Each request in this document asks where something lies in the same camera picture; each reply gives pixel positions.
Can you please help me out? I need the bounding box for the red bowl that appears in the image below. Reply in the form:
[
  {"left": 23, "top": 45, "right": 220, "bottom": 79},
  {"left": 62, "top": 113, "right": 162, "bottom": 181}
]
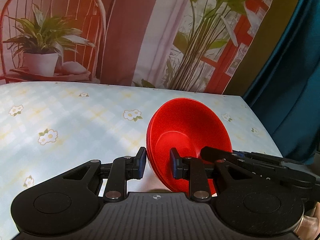
[{"left": 146, "top": 98, "right": 232, "bottom": 193}]

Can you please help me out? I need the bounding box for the right hand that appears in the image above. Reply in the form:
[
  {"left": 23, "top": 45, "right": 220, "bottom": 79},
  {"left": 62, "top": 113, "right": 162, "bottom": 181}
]
[{"left": 296, "top": 202, "right": 319, "bottom": 240}]

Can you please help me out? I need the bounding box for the teal curtain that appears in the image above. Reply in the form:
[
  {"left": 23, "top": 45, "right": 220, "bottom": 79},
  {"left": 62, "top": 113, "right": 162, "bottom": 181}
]
[{"left": 244, "top": 0, "right": 319, "bottom": 164}]

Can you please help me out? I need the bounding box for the floral tablecloth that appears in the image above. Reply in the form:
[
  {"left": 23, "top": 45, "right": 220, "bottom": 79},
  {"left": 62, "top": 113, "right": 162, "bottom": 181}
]
[{"left": 1, "top": 82, "right": 280, "bottom": 239}]

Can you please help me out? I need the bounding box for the printed backdrop cloth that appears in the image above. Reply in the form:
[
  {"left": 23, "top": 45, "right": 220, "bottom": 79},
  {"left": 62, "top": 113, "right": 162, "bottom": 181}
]
[{"left": 1, "top": 0, "right": 272, "bottom": 94}]

